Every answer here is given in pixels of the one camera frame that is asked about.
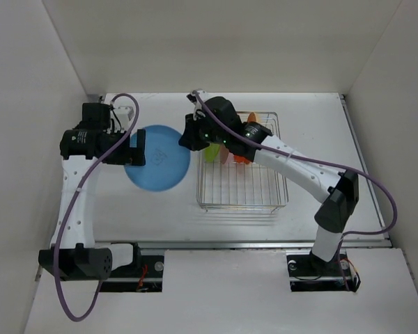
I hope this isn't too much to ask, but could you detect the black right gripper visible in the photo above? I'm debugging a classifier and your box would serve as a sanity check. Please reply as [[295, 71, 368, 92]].
[[179, 110, 228, 151]]

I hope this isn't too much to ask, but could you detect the blue plate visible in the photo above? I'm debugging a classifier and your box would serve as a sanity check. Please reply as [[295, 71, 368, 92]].
[[125, 125, 191, 192]]

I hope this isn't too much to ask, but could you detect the beige plate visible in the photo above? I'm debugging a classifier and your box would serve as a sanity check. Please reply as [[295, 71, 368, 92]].
[[247, 112, 259, 122]]

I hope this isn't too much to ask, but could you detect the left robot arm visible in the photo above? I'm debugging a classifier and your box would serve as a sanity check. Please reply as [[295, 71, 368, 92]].
[[38, 102, 146, 281]]

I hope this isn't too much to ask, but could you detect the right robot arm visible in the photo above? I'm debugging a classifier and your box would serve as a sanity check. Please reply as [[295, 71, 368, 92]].
[[178, 90, 359, 274]]

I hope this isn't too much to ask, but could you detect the green plate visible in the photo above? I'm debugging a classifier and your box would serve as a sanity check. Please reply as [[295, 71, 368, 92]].
[[204, 143, 220, 163]]

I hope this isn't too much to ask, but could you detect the pink plate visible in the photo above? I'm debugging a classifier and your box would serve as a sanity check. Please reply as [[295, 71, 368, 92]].
[[219, 146, 230, 164]]

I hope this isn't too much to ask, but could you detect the orange translucent plate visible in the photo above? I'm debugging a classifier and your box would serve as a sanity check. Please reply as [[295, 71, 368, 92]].
[[233, 155, 251, 165]]

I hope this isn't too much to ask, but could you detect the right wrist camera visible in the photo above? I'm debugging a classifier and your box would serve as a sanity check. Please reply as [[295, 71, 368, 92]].
[[186, 89, 210, 120]]

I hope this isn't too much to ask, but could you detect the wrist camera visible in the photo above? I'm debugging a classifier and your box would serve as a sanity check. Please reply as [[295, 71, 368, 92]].
[[111, 106, 134, 132], [186, 89, 210, 120]]

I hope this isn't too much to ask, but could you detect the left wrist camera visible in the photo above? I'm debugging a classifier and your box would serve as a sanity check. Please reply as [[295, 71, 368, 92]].
[[111, 106, 134, 132]]

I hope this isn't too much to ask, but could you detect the wire dish rack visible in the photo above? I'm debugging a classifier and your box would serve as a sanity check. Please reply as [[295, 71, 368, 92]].
[[196, 110, 289, 213]]

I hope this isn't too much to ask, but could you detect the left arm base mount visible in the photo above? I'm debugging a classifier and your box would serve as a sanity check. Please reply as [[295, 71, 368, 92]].
[[100, 244, 165, 293]]

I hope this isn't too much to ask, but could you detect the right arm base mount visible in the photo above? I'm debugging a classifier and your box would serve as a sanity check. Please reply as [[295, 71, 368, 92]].
[[286, 254, 362, 293]]

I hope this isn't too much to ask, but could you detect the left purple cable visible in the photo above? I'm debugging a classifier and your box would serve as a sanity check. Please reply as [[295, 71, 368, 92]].
[[54, 93, 141, 321]]

